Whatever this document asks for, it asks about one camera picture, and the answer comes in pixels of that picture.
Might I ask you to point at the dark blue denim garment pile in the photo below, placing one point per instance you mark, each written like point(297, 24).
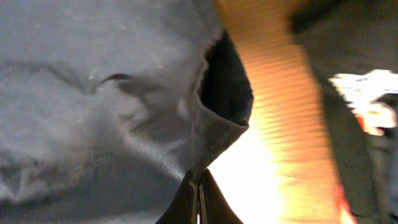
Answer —
point(350, 36)

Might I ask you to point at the black garment with logo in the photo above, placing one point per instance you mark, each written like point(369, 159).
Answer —
point(360, 111)

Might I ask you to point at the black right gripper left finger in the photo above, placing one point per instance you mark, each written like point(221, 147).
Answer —
point(184, 206)

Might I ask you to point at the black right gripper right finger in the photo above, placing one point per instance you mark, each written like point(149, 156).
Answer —
point(213, 207)

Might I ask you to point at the dark blue denim shorts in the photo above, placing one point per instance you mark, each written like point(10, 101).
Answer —
point(107, 104)

